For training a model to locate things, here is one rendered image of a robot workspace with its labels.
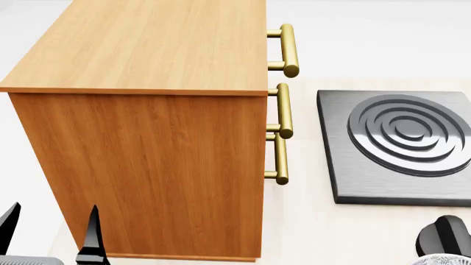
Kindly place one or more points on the white patterned bowl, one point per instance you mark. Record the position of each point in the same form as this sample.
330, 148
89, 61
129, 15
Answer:
441, 260

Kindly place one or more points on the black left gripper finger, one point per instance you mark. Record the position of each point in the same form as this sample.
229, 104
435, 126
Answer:
8, 229
92, 248

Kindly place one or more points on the brushed metal stove plate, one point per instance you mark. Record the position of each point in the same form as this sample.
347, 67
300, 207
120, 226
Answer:
353, 171

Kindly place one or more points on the light wooden cabinet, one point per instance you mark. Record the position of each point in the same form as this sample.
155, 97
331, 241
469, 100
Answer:
147, 138

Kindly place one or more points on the black stove knob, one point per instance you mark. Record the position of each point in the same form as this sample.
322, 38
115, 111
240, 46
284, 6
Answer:
445, 234

